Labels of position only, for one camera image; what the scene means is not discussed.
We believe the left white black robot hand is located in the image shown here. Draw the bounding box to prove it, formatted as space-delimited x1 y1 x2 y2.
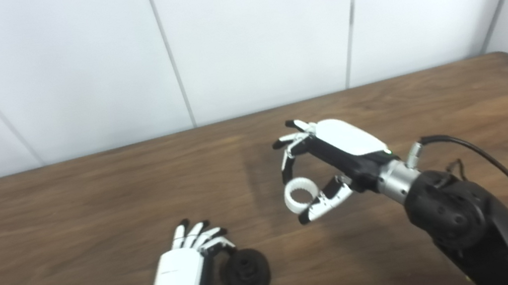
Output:
137 207 273 285

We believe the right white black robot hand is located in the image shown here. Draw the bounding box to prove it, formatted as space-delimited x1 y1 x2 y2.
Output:
269 105 403 228

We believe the round black part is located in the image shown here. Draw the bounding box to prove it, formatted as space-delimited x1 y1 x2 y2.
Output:
220 246 273 285

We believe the white ring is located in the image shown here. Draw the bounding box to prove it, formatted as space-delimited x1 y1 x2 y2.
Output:
281 175 322 216

